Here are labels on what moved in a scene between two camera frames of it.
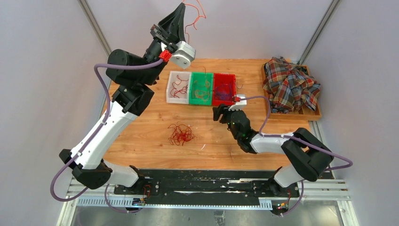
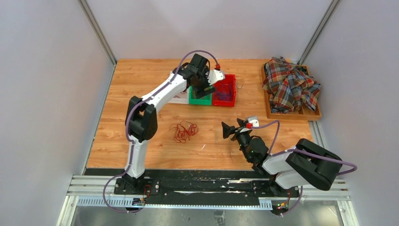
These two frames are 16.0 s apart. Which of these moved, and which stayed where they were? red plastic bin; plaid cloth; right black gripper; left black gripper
Moved: right black gripper; left black gripper
Stayed: plaid cloth; red plastic bin
